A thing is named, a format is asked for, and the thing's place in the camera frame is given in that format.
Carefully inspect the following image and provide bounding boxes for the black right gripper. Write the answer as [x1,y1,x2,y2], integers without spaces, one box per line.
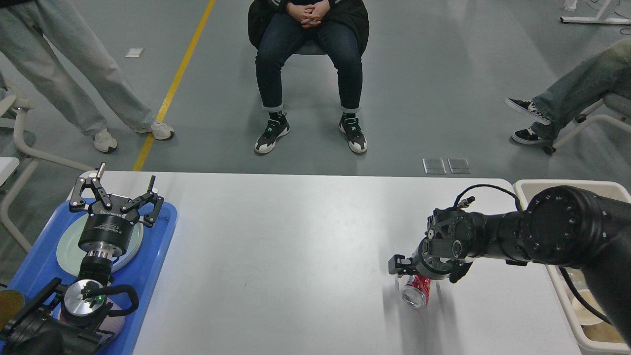
[387,208,503,284]

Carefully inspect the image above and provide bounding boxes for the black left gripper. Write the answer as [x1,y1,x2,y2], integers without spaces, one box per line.
[69,163,165,258]

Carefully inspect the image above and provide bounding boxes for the crushed red can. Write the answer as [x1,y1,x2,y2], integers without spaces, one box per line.
[400,275,432,309]

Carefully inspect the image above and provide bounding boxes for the green plate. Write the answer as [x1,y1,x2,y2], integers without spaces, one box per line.
[57,214,144,276]

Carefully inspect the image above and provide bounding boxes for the large brown paper bag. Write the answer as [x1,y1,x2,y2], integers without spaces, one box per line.
[582,322,624,343]

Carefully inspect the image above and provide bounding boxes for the aluminium foil tray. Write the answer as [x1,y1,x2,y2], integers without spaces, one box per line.
[559,268,588,290]

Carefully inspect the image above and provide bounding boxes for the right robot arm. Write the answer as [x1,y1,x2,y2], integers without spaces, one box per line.
[388,185,631,344]

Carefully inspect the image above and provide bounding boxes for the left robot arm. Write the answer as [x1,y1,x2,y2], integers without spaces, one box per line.
[1,163,164,355]

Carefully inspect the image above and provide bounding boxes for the blue plastic tray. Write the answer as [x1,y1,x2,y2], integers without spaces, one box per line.
[8,201,177,355]

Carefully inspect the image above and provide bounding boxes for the floor socket plate left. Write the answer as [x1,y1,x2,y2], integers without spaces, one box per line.
[422,158,448,175]

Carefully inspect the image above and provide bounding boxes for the floor socket plate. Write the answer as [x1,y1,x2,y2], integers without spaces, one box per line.
[422,158,448,175]
[448,159,472,175]

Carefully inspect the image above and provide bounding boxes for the floor socket plate right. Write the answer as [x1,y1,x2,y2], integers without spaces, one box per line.
[448,159,472,175]

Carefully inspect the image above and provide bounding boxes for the beige plastic bin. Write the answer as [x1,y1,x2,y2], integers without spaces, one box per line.
[513,179,631,355]

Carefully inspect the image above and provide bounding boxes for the white paper scrap on floor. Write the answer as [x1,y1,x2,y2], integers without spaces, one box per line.
[125,48,144,58]

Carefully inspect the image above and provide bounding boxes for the standing person grey trousers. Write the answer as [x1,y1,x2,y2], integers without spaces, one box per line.
[0,0,176,154]

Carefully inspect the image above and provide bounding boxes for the chair under middle person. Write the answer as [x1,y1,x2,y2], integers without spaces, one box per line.
[294,42,326,56]

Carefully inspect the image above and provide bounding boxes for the seated person dark jeans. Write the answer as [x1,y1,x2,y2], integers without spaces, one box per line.
[246,0,370,155]

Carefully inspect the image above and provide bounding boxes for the white office chair right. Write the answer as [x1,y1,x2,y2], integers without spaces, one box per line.
[543,93,631,155]

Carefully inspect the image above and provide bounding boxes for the seated person on right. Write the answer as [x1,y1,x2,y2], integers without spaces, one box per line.
[505,38,631,144]

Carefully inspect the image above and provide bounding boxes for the white desk leg far right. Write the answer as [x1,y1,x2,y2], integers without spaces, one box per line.
[560,0,631,26]

